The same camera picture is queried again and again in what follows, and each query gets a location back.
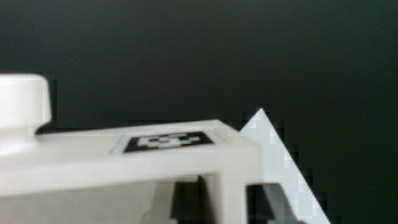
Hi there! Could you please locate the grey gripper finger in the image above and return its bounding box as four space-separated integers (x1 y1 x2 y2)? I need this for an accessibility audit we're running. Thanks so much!
171 177 209 224

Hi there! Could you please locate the white drawer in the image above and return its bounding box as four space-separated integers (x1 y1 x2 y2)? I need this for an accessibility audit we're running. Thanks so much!
0 74 262 224

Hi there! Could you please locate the white marker base plate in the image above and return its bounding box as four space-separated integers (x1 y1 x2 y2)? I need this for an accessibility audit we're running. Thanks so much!
241 110 331 224

